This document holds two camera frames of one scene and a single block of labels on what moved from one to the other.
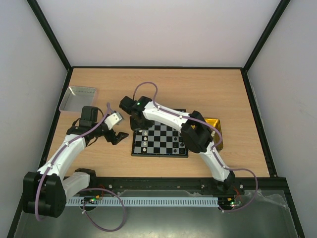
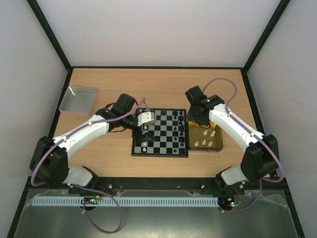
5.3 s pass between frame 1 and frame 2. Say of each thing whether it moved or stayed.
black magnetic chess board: stayed
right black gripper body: moved
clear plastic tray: stayed
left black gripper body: moved
